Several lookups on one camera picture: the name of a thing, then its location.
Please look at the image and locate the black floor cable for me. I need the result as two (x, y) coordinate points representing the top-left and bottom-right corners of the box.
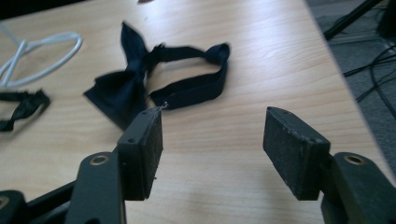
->
(343, 43), (396, 120)

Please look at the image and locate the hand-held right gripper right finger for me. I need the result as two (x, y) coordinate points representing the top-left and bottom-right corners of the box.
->
(262, 105), (396, 224)

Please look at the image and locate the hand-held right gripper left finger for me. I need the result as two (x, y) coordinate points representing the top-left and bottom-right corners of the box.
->
(64, 106), (164, 224)

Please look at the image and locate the black ribbon strap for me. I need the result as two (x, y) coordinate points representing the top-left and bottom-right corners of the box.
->
(0, 89), (51, 133)

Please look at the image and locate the dark navy bow tie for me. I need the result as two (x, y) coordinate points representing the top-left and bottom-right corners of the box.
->
(83, 21), (232, 131)

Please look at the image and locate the white cable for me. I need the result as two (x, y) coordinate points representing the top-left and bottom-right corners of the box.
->
(0, 21), (84, 89)

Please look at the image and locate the black stand leg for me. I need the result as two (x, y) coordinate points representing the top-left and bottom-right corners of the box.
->
(322, 0), (385, 41)

